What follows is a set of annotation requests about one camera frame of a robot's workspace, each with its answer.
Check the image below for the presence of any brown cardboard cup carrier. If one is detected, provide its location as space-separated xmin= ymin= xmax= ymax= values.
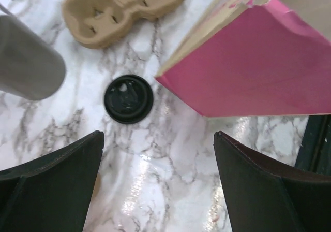
xmin=62 ymin=0 xmax=184 ymax=49

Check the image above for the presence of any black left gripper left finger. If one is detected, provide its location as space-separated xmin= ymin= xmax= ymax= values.
xmin=1 ymin=131 xmax=104 ymax=231

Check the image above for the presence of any black table front rail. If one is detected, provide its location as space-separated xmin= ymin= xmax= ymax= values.
xmin=295 ymin=115 xmax=330 ymax=176

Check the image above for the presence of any pink beige paper bag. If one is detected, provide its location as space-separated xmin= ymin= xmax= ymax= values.
xmin=156 ymin=0 xmax=330 ymax=118

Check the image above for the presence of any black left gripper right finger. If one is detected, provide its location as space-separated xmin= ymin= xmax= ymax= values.
xmin=214 ymin=132 xmax=330 ymax=231

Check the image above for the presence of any grey straw holder can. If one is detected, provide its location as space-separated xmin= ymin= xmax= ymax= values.
xmin=1 ymin=6 xmax=66 ymax=100

